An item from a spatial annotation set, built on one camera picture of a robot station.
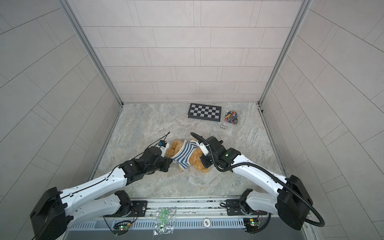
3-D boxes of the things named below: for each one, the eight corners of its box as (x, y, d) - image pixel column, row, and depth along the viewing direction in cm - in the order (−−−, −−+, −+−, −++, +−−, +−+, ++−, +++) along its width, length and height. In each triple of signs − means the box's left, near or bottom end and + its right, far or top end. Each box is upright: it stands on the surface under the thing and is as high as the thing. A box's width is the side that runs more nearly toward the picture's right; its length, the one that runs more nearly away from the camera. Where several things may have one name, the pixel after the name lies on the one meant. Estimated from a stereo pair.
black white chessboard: (187, 118, 110) (187, 114, 107) (190, 106, 117) (190, 102, 114) (220, 122, 107) (220, 119, 104) (221, 110, 115) (221, 106, 112)
